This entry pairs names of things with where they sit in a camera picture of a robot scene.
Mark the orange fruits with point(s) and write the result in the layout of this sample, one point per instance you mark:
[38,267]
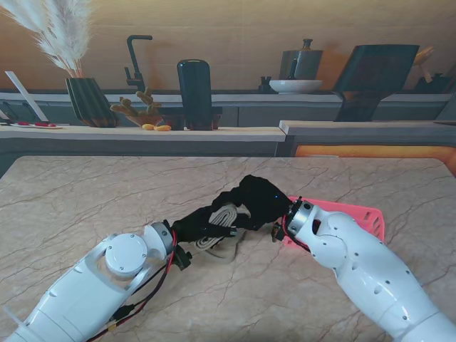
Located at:
[160,127]

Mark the dark ribbed vase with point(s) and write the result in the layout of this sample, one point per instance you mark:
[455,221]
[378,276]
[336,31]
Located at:
[90,103]

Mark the tall dark cylindrical canister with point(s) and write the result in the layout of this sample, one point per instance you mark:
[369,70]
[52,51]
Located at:
[195,92]

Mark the white pampas grass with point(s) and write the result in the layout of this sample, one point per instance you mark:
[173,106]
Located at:
[60,35]

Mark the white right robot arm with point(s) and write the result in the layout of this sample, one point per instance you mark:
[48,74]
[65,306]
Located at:
[363,267]

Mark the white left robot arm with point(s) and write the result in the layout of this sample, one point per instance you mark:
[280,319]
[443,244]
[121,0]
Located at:
[89,285]

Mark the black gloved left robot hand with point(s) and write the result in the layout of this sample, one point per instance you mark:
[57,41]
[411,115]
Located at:
[194,228]

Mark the black kitchen faucet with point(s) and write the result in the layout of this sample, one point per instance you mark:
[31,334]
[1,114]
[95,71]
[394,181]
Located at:
[134,64]

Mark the dark utensil holder with spoons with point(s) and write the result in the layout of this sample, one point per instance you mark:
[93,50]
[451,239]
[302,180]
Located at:
[432,83]

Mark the small black stand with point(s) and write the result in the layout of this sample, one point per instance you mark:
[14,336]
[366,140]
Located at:
[265,85]

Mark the white leaning board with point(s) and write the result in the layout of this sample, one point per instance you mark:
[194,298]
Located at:
[25,94]

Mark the dark range hood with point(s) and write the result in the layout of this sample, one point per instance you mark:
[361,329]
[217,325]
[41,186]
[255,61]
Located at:
[374,75]

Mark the grey stone counter top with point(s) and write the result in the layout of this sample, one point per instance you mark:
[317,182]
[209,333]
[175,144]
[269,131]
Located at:
[356,127]

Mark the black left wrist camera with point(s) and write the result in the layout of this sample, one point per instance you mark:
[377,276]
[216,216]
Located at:
[183,258]

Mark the white ceramic bowl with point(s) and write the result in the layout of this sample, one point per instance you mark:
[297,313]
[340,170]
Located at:
[295,86]

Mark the grey pot with lid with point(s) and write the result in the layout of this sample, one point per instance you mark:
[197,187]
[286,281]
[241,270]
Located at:
[301,62]

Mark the plate with red food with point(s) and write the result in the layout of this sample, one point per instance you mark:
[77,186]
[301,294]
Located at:
[39,125]

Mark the light wood counter top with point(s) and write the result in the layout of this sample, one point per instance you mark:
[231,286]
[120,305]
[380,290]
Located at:
[107,133]

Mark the pink plastic mesh basket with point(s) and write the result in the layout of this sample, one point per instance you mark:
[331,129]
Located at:
[356,210]

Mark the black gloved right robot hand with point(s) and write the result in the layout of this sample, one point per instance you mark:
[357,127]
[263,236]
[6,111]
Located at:
[263,203]

